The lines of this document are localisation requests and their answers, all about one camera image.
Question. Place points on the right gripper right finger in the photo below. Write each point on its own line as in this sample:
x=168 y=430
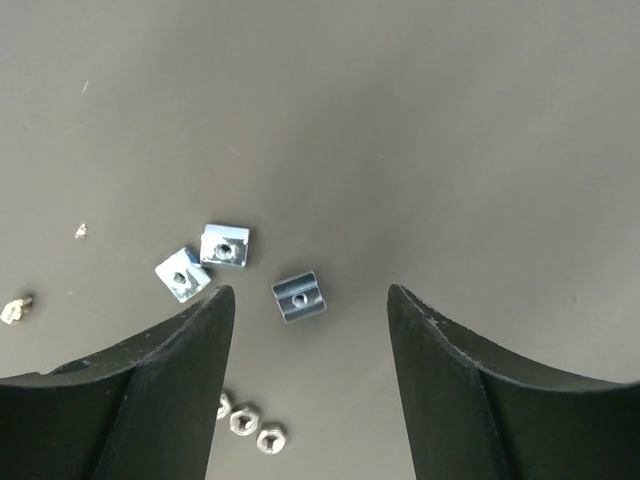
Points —
x=476 y=410

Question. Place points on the silver square t-nut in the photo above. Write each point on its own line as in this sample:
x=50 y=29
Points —
x=299 y=297
x=222 y=245
x=183 y=275

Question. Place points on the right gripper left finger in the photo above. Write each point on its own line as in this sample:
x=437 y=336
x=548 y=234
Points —
x=144 y=408

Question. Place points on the small hex nut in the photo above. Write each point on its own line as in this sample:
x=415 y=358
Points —
x=224 y=405
x=271 y=439
x=244 y=421

